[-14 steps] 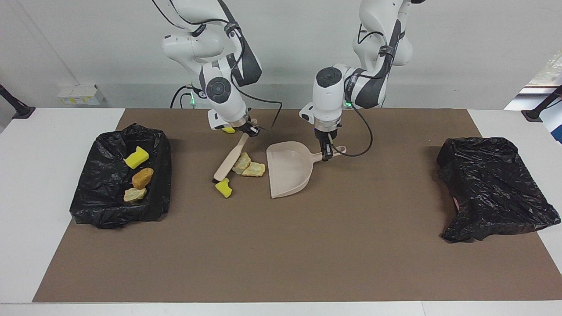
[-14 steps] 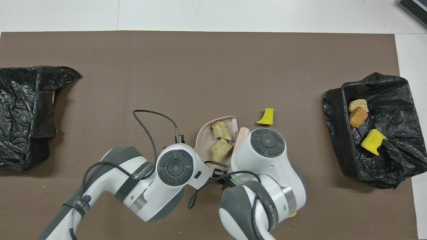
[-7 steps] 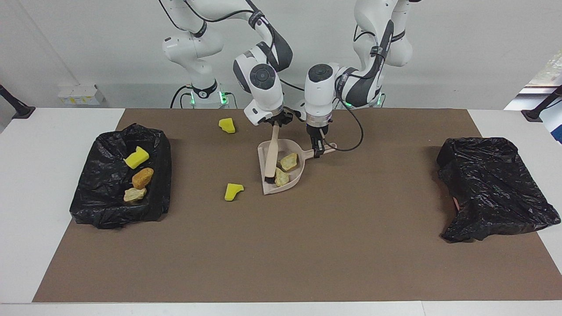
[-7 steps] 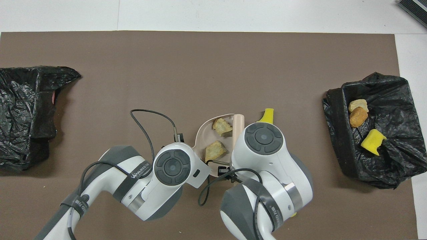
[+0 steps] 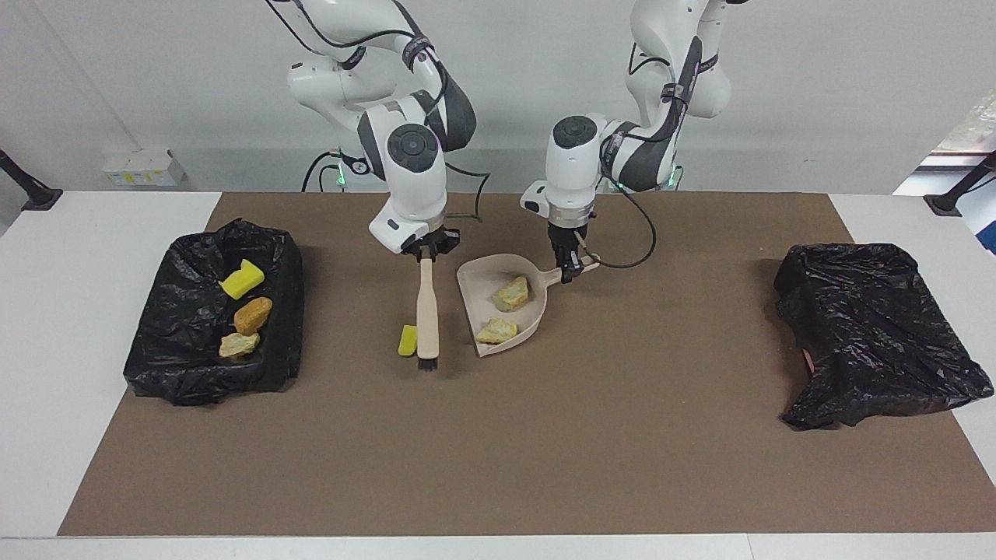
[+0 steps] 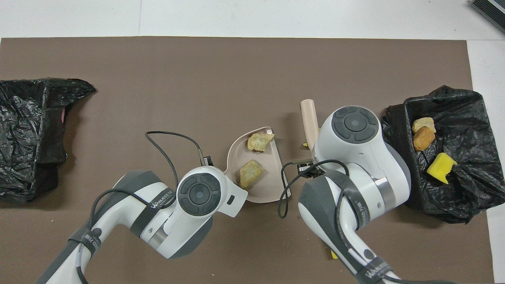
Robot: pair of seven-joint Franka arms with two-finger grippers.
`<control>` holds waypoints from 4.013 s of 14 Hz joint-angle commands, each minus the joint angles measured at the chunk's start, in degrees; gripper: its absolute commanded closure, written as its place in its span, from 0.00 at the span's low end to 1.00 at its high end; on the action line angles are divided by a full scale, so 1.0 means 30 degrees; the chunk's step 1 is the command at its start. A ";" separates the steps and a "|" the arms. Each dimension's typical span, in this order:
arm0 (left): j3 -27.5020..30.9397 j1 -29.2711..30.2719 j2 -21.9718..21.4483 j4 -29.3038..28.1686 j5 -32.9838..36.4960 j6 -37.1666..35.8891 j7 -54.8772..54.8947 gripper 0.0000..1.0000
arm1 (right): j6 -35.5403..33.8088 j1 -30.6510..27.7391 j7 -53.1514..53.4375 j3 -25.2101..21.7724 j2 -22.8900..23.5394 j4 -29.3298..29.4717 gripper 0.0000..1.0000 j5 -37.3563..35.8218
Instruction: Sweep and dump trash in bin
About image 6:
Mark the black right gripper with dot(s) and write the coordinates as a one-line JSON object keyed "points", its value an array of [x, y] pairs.
{"points": [[311, 167]]}

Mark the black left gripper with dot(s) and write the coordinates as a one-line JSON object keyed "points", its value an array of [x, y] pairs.
{"points": [[208, 161]]}

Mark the pale crumbly bread chunk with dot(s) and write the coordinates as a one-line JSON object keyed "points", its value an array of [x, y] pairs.
{"points": [[251, 173], [259, 142]]}

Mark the beige hand brush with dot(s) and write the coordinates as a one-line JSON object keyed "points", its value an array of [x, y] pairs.
{"points": [[309, 122]]}

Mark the beige plastic dustpan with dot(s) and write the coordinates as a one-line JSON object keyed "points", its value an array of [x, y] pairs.
{"points": [[268, 185]]}

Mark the brown bread roll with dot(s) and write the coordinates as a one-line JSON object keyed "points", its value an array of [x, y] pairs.
{"points": [[423, 139]]}

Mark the striped croissant piece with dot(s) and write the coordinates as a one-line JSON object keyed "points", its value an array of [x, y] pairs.
{"points": [[424, 123]]}

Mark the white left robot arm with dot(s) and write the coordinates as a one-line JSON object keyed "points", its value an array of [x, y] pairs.
{"points": [[189, 225]]}

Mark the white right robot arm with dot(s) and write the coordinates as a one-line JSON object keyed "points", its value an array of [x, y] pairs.
{"points": [[355, 157]]}

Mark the black bag trash bin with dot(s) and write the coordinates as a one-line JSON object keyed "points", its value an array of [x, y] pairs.
{"points": [[469, 118]]}

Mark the empty black bag bin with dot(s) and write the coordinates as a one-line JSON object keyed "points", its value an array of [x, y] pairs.
{"points": [[23, 130]]}

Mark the brown table mat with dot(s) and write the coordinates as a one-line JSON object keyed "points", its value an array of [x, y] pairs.
{"points": [[158, 59]]}

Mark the dark ribbed panel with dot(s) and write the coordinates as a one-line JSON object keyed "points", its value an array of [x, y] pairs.
{"points": [[491, 10]]}

